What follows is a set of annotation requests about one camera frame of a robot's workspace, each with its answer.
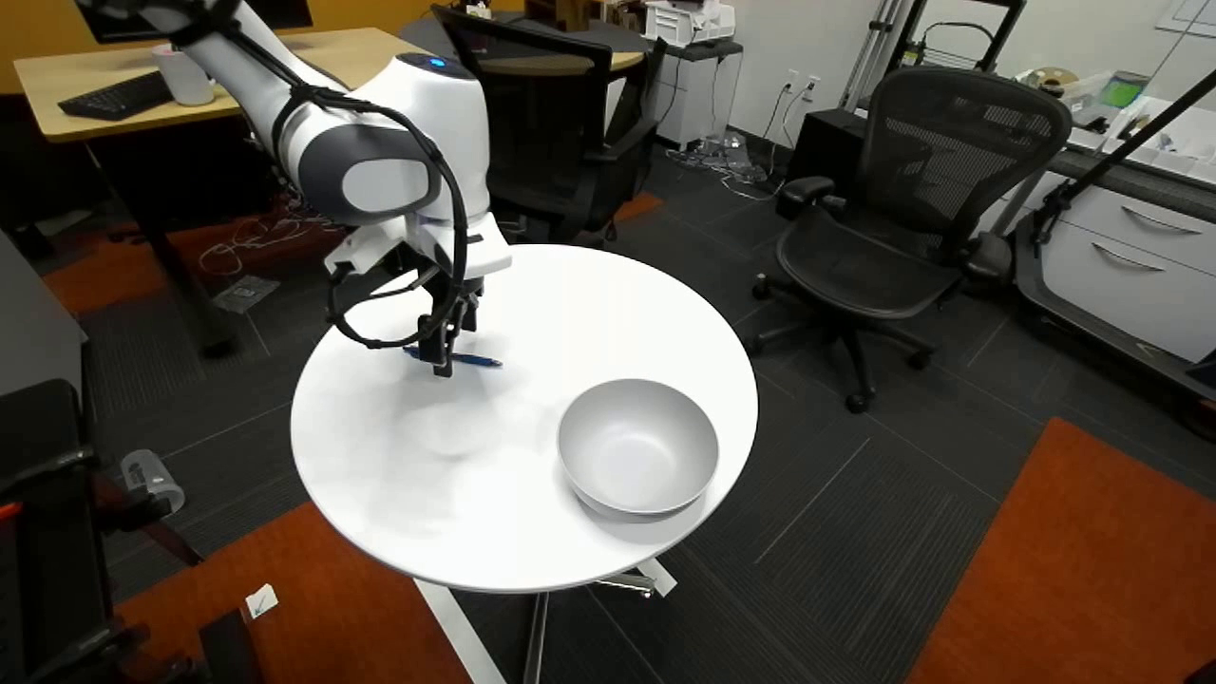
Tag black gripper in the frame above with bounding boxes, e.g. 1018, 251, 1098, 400
405, 260, 490, 380

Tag white round bowl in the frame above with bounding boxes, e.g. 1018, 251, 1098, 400
556, 378, 721, 525

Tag white table base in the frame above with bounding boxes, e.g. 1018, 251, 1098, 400
414, 555, 679, 684

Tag white tape piece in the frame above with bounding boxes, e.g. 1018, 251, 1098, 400
241, 583, 286, 627

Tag wooden desk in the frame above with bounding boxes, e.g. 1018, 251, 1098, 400
10, 22, 431, 145

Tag translucent plastic container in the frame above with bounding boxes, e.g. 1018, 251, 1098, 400
157, 44, 220, 112

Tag white storage boxes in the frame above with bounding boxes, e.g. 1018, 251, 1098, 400
642, 0, 740, 55

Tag black keyboard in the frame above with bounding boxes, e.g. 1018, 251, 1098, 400
52, 69, 182, 126

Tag black mesh office chair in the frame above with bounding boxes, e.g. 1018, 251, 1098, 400
744, 63, 1079, 416

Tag black floor cabinet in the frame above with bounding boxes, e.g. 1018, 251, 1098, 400
793, 104, 896, 194

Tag white drawer cabinet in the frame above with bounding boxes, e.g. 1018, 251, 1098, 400
1036, 181, 1216, 373

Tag green box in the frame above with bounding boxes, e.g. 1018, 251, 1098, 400
1096, 69, 1150, 112

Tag white wrist mount plate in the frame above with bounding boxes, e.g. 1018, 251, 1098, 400
322, 209, 518, 286

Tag black camera stand pole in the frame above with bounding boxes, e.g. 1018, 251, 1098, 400
1031, 69, 1216, 251

